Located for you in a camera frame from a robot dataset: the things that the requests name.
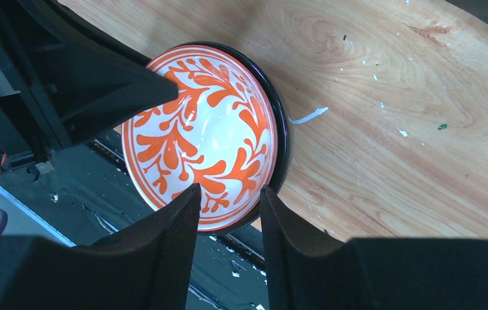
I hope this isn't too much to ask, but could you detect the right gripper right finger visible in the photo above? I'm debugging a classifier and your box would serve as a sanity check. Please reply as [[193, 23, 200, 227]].
[[260, 187, 488, 309]]

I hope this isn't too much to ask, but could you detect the blue floral glazed bowl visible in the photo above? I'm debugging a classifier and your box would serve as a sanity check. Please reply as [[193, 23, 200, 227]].
[[156, 42, 291, 234]]

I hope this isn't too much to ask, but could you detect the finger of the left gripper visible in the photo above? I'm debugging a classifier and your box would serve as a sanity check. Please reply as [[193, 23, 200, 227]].
[[17, 1, 178, 145]]

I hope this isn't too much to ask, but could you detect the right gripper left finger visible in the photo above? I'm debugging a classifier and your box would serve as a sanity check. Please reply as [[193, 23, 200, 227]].
[[0, 184, 201, 309]]

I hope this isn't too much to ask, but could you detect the red rimmed bowl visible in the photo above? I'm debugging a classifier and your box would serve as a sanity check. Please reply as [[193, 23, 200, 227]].
[[121, 43, 279, 234]]

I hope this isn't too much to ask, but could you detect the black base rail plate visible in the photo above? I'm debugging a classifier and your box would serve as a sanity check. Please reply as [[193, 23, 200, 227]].
[[0, 132, 270, 309]]

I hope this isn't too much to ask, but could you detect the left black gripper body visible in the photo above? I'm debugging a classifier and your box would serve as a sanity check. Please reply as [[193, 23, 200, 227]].
[[0, 1, 72, 171]]

